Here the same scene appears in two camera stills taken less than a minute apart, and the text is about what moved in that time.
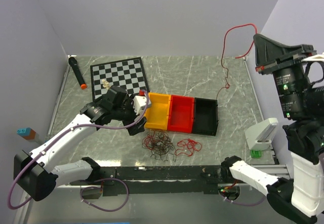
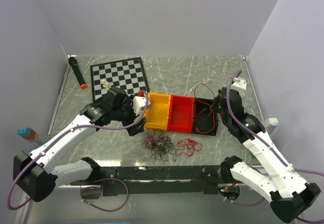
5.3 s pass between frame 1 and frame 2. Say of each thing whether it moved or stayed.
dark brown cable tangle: stayed
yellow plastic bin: stayed
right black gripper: moved
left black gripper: stayed
